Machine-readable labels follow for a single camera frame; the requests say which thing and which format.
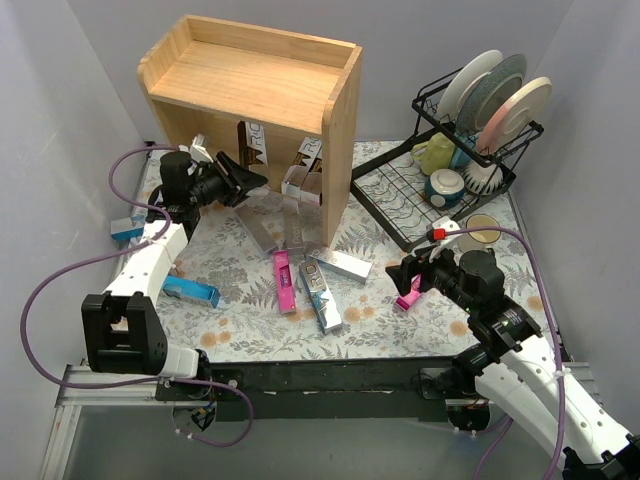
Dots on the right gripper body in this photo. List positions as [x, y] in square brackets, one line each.
[413, 270]

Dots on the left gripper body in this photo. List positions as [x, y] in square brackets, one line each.
[228, 179]

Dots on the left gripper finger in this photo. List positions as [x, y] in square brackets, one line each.
[259, 192]
[239, 176]

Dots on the silver black gold toothpaste box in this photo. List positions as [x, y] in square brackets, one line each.
[297, 172]

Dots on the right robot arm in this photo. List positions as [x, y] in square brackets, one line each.
[514, 366]

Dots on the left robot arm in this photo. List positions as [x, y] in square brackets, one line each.
[122, 330]

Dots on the wooden two-tier shelf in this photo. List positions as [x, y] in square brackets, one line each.
[206, 75]

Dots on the pink toothpaste box right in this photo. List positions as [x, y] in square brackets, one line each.
[407, 301]

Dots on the pink toothpaste box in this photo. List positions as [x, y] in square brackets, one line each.
[407, 301]
[284, 282]

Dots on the silver toothpaste box slanted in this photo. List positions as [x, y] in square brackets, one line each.
[256, 231]

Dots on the cream enamel mug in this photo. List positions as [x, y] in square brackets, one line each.
[482, 239]

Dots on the silver Protect toothpaste box upright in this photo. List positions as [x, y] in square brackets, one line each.
[294, 241]

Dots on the teal spotted bowl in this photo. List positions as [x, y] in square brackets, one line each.
[444, 189]

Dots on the floral table mat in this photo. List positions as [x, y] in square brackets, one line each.
[249, 327]

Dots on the black striped white bowl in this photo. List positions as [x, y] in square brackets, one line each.
[482, 180]

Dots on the pink toothpaste box centre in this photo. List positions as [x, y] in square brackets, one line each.
[284, 282]

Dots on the blue mug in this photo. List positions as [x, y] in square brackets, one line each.
[460, 159]

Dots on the green mug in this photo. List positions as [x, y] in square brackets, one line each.
[434, 154]

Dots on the white plate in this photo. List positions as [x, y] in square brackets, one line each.
[464, 83]

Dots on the pink and cream plate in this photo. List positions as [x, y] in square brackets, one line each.
[512, 117]

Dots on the grey speckled plate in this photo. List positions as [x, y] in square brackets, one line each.
[493, 90]

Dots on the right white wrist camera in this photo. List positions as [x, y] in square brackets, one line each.
[443, 234]

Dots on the black wire dish rack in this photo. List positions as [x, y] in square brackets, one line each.
[391, 186]

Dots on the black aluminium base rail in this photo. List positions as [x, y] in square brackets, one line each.
[411, 388]

